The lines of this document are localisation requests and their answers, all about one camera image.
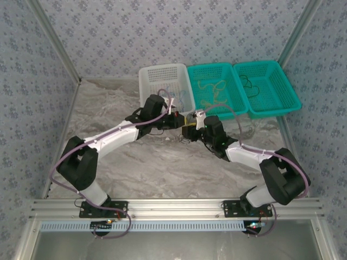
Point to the horizontal aluminium frame rail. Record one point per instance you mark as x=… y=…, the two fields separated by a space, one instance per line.
x=176 y=208

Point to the teal plastic basket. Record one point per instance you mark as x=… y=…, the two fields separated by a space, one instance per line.
x=276 y=89
x=233 y=89

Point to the grey metal panel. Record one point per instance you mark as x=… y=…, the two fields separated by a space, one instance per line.
x=176 y=246

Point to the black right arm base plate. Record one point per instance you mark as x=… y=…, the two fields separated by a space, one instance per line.
x=230 y=211

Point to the aluminium corner post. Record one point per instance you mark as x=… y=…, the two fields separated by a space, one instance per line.
x=55 y=40
x=300 y=32

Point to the aluminium table side rail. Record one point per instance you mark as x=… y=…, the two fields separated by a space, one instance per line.
x=63 y=135
x=284 y=130

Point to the aluminium lower frame rail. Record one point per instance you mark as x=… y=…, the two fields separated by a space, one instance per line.
x=324 y=241
x=25 y=241

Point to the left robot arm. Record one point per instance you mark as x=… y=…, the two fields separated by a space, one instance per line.
x=114 y=136

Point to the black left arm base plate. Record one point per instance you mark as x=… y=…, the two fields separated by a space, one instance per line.
x=122 y=210

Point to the white plastic basket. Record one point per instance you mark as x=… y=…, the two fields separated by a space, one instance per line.
x=162 y=75

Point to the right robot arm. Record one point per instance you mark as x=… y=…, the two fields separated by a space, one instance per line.
x=244 y=155

